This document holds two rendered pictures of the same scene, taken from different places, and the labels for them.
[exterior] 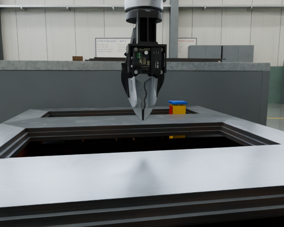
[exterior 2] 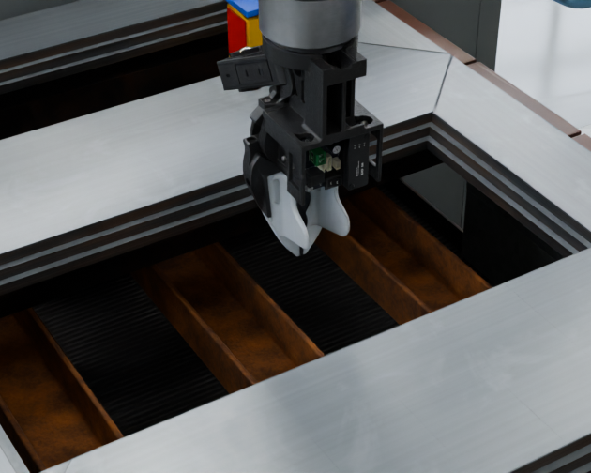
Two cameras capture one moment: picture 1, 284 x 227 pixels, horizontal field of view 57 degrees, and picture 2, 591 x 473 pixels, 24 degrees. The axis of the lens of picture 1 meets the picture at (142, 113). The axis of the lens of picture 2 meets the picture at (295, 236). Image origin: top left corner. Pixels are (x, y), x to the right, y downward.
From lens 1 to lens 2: 74 cm
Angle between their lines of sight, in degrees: 34
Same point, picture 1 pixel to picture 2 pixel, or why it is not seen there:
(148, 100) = (314, 210)
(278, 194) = not seen: outside the picture
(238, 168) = (546, 375)
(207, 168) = (494, 391)
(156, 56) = (358, 154)
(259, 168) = (582, 367)
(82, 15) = not seen: outside the picture
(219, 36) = not seen: outside the picture
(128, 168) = (356, 432)
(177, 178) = (459, 440)
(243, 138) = (506, 190)
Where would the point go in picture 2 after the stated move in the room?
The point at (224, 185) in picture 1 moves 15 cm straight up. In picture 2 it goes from (541, 441) to (565, 283)
